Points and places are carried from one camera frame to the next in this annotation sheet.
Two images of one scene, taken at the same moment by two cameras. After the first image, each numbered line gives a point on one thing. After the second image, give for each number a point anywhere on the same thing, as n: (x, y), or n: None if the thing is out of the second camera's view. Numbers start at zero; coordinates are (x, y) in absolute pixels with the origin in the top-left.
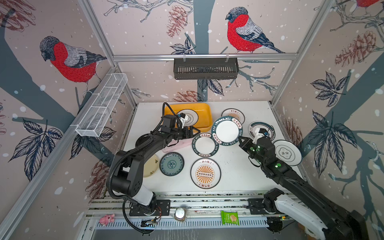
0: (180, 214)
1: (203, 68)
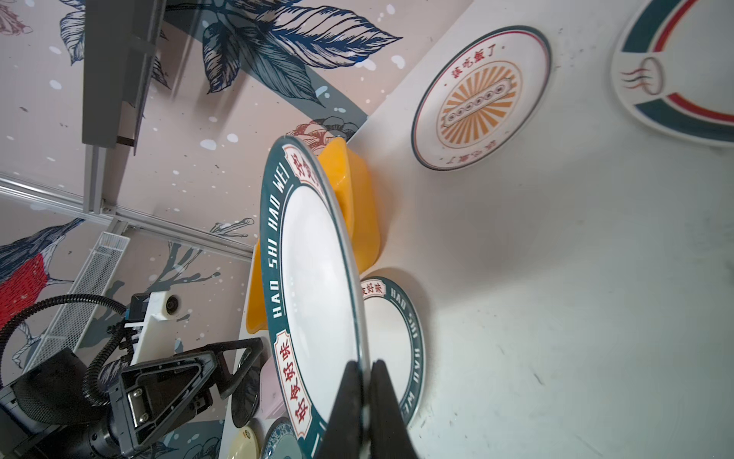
0: None
1: (119, 42)
